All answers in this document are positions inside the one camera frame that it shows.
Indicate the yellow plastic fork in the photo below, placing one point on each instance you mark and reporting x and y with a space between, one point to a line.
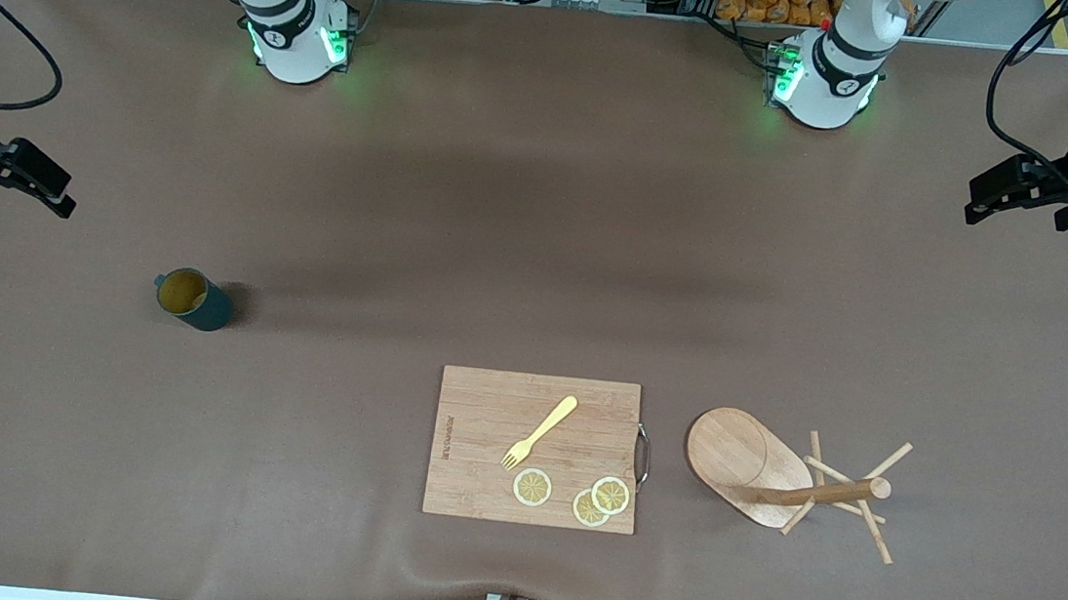
547 427

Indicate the dark green cup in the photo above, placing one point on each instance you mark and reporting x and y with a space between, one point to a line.
210 308

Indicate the bamboo cutting board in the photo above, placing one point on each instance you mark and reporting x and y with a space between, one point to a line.
484 413

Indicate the brown table mat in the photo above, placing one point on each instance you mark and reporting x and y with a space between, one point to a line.
283 462

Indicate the wooden mug rack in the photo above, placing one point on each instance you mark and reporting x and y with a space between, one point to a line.
735 452

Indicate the lemon slice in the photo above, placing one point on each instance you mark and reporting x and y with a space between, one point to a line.
611 495
533 487
584 511

